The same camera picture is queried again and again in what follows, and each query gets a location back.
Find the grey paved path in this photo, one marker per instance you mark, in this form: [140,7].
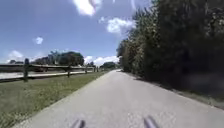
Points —
[120,96]

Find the distant trees behind fence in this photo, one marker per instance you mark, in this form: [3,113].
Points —
[63,59]

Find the robot's own part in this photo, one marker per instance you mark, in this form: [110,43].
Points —
[150,122]
[79,124]

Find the row of dense trees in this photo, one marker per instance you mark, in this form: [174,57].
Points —
[176,40]

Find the grass strip beside fence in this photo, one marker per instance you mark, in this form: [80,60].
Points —
[30,95]

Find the grass verge under trees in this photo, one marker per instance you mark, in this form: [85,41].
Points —
[200,96]

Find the pale road behind fence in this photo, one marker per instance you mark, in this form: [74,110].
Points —
[13,75]

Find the wooden rail fence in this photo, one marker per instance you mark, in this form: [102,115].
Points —
[26,70]

